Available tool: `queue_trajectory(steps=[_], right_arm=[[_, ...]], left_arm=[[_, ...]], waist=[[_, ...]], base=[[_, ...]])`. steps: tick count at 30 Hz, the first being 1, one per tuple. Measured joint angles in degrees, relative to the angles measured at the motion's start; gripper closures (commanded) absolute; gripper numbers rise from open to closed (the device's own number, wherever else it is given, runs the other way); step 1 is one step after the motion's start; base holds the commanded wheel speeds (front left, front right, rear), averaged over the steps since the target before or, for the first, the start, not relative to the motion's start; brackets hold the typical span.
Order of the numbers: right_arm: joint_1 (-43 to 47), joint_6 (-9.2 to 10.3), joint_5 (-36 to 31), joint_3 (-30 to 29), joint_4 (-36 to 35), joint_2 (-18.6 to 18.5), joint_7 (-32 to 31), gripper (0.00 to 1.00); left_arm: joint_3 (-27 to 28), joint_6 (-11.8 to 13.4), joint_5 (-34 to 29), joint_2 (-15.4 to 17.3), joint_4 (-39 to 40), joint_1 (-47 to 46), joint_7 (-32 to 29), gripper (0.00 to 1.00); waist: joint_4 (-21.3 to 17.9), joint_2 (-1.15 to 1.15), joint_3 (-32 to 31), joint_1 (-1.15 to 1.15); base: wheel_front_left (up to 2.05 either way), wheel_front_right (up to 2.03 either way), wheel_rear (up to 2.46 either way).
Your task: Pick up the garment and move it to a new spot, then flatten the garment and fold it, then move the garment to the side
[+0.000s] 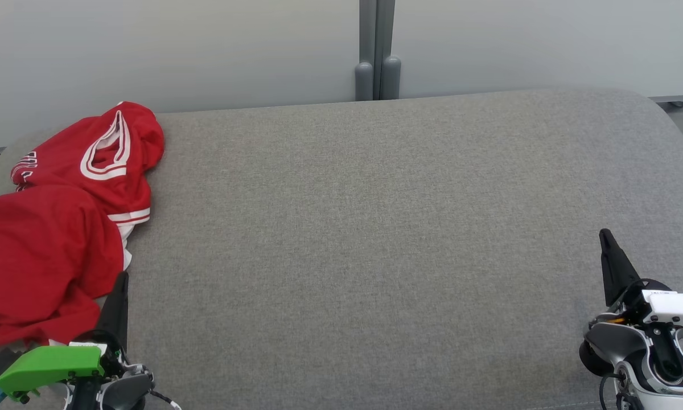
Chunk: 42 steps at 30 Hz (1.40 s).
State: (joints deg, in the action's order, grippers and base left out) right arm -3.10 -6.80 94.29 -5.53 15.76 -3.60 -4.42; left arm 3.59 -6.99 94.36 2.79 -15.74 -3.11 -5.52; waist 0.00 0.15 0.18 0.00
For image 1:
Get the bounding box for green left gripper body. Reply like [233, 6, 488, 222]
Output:
[0, 329, 128, 401]

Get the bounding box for white partition panel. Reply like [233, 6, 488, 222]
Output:
[396, 0, 683, 99]
[0, 0, 360, 151]

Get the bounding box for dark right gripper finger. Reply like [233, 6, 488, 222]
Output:
[599, 228, 641, 308]

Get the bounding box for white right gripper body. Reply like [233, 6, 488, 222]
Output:
[614, 278, 683, 338]

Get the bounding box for grey partition post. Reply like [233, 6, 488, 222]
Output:
[376, 0, 402, 100]
[355, 0, 377, 102]

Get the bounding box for red basketball jersey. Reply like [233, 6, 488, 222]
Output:
[10, 101, 166, 272]

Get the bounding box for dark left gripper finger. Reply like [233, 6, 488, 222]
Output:
[94, 271, 130, 349]

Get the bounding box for red white-trimmed shorts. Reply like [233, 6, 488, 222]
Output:
[0, 183, 127, 351]

